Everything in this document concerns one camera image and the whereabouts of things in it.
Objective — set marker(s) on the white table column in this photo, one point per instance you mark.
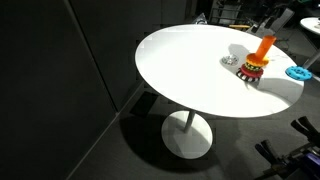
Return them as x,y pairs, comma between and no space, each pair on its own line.
189,121

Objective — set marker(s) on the white round table base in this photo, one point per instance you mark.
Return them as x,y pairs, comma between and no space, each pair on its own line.
186,140

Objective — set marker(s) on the yellow bar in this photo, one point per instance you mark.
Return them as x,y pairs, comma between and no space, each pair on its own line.
239,26

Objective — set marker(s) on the black spring clamp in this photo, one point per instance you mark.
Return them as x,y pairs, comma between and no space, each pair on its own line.
268,148
305,128

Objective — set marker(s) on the grey table leg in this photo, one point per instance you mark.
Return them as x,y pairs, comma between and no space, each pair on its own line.
311,60

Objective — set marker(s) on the small white round table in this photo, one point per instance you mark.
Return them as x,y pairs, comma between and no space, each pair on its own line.
310,24

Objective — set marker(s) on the white triangular bracket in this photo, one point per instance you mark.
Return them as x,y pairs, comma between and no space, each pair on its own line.
200,19

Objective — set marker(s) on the metal cart frame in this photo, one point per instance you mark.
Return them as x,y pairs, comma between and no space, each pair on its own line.
226,11

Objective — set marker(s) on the orange stand post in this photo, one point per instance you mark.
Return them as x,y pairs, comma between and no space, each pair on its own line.
265,46

